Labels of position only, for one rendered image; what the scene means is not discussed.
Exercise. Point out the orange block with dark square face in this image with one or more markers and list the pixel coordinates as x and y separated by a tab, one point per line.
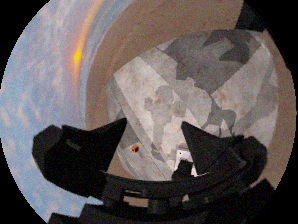
135	149

